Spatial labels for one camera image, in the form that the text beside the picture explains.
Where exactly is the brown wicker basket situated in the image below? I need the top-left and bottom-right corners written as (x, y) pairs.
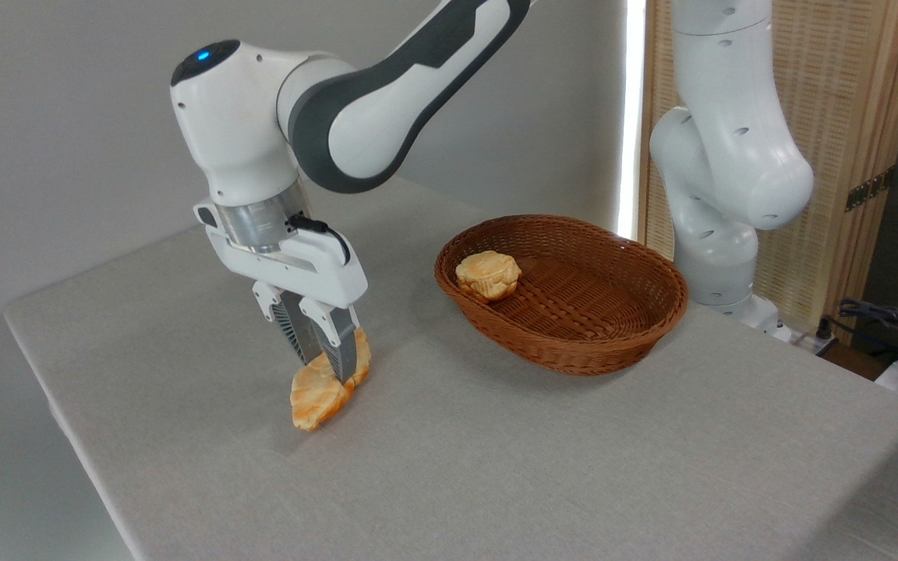
top-left (434, 214), bottom-right (690, 377)

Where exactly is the white power strip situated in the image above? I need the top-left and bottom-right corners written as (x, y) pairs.
top-left (790, 330), bottom-right (840, 358)

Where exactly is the black cable bundle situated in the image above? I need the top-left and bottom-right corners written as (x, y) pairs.
top-left (837, 298), bottom-right (898, 369)

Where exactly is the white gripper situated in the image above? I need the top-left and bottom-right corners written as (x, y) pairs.
top-left (193, 200), bottom-right (369, 385)

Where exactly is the dark metal screen hinge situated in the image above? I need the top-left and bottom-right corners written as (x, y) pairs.
top-left (845, 165), bottom-right (896, 213)

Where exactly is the round bread roll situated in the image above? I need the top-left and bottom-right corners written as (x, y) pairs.
top-left (455, 250), bottom-right (522, 302)

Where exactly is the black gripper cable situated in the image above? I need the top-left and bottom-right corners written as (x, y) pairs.
top-left (287, 214), bottom-right (352, 266)

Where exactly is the long croissant bread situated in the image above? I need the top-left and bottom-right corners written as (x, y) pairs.
top-left (290, 327), bottom-right (373, 432)

